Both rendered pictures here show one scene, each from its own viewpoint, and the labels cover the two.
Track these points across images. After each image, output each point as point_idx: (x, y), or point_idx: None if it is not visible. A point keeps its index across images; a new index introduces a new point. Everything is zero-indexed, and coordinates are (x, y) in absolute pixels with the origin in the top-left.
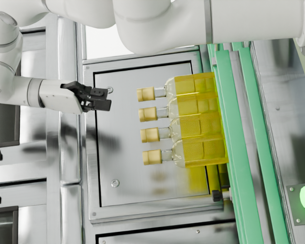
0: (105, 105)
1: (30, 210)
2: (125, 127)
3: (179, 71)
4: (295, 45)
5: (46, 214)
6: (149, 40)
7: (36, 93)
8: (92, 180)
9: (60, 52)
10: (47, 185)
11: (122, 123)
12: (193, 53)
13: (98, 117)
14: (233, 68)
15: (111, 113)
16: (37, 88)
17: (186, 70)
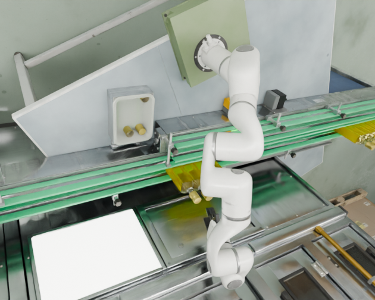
0: (208, 219)
1: (275, 271)
2: (203, 229)
3: (153, 212)
4: (204, 80)
5: (272, 261)
6: None
7: (229, 244)
8: (243, 234)
9: (160, 290)
10: (258, 263)
11: (200, 231)
12: (138, 207)
13: (203, 245)
14: (183, 141)
15: (197, 238)
16: (227, 243)
17: (152, 209)
